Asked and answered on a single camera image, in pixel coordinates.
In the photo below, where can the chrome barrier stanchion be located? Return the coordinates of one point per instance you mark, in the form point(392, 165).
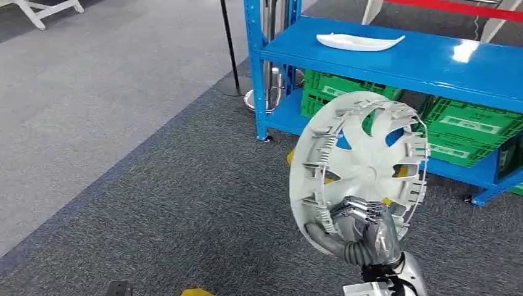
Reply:
point(271, 49)

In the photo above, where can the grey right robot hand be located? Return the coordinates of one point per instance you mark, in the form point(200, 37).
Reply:
point(380, 241)

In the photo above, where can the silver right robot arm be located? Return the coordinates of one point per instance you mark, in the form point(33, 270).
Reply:
point(414, 277)

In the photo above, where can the white frame furniture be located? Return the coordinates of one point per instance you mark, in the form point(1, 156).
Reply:
point(34, 18)

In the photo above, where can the blue metal shelf rack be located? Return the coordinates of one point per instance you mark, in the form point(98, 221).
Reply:
point(408, 61)

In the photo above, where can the green plastic crate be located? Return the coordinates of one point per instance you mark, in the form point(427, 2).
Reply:
point(327, 88)
point(518, 189)
point(466, 126)

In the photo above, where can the yellow floor tape outline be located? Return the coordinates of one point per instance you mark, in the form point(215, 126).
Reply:
point(289, 157)

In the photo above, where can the silver plastic wheel hubcap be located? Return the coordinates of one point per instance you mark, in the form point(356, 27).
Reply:
point(367, 163)

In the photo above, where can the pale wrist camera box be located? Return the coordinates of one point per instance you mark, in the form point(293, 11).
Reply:
point(363, 290)

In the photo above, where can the red barrier belt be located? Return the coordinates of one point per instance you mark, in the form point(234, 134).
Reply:
point(470, 9)

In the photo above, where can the white curved car trim part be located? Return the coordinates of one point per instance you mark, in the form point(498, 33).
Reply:
point(355, 43)

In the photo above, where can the black robot foot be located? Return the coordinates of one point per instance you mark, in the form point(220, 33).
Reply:
point(119, 289)

